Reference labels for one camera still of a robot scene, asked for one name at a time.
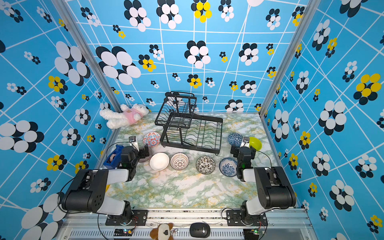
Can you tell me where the blue floral bowl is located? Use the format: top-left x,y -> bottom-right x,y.
219,158 -> 238,177

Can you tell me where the black white leaf bowl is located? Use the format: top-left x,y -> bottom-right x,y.
196,156 -> 216,175

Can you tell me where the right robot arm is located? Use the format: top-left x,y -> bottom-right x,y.
231,146 -> 296,226

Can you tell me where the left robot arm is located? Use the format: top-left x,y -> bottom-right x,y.
59,145 -> 150,226

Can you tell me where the pink striped bowl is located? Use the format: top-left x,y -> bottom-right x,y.
139,152 -> 153,163

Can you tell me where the blue triangle pattern bowl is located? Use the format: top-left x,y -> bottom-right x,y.
227,133 -> 243,148

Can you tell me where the red blue patterned bowl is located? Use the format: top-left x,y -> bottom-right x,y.
143,132 -> 161,148

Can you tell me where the plain white bowl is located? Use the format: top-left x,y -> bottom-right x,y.
150,153 -> 170,171

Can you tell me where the lime green bowl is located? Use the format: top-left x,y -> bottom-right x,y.
249,137 -> 263,151

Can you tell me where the blue tape dispenser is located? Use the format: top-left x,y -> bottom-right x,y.
103,145 -> 124,169

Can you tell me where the brown white patterned bowl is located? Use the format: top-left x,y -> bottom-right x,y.
170,153 -> 189,171

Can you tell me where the white plush toy pink shirt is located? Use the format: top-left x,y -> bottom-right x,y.
100,104 -> 149,130

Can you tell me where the left circuit board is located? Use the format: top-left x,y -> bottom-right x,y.
114,229 -> 133,237

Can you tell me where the circuit board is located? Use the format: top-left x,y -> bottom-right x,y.
243,229 -> 260,240
114,229 -> 133,237

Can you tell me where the brown plush dog toy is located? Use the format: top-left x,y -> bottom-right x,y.
150,223 -> 174,240

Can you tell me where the right circuit board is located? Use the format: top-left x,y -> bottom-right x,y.
243,229 -> 260,240

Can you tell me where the black computer mouse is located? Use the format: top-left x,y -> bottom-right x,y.
190,222 -> 211,239

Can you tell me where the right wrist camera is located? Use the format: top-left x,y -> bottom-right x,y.
241,137 -> 250,148

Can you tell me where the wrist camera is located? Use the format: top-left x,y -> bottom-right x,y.
129,136 -> 139,151
241,137 -> 250,148

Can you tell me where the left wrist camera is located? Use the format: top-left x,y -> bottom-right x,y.
129,136 -> 139,151

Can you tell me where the black wire dish rack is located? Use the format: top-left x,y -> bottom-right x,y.
155,91 -> 223,155

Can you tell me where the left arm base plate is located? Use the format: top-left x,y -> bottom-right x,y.
105,210 -> 148,227

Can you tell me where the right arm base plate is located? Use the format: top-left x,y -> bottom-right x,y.
225,210 -> 268,228

